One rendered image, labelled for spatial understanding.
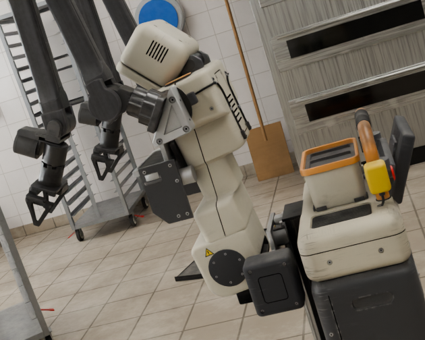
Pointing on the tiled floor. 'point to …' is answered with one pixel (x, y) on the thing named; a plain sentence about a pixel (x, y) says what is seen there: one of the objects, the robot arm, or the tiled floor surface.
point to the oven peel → (264, 134)
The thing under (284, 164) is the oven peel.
